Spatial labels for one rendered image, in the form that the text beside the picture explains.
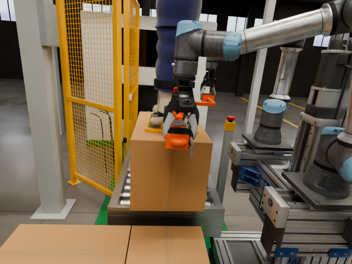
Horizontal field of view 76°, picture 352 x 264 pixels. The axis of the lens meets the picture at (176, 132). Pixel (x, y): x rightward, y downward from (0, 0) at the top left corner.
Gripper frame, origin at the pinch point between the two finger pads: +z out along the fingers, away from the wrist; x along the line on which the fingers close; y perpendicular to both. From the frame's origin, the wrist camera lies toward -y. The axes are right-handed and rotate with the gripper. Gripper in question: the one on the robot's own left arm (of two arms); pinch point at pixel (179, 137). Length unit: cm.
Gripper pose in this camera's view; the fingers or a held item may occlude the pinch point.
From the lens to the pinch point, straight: 75.4
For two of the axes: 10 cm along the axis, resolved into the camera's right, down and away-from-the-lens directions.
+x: -9.9, -0.6, -0.8
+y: -0.5, -3.1, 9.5
